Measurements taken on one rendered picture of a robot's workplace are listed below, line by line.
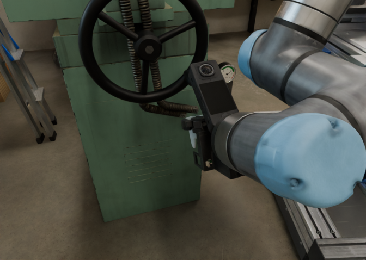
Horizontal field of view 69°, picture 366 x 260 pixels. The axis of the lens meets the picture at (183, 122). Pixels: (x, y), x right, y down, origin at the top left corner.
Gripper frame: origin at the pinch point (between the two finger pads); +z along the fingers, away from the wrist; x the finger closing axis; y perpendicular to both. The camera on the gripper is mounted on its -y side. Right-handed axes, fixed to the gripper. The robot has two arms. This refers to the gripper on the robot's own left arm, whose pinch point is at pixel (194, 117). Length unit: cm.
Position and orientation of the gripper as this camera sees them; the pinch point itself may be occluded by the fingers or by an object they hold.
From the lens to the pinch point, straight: 53.9
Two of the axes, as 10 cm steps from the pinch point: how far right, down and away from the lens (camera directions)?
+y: 1.4, 9.9, 1.0
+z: -2.5, -0.6, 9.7
